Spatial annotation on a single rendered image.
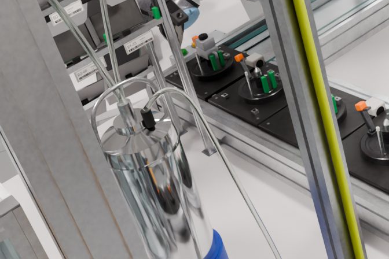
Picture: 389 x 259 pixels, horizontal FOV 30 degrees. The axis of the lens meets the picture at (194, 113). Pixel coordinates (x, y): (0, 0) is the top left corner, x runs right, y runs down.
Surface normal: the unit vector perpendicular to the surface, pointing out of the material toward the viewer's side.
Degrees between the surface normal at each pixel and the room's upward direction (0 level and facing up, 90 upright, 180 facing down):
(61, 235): 90
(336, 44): 90
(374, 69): 0
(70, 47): 65
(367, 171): 0
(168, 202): 90
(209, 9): 0
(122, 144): 24
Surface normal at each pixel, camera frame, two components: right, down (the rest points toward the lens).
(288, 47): -0.79, 0.49
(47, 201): 0.55, 0.30
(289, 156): -0.28, -0.82
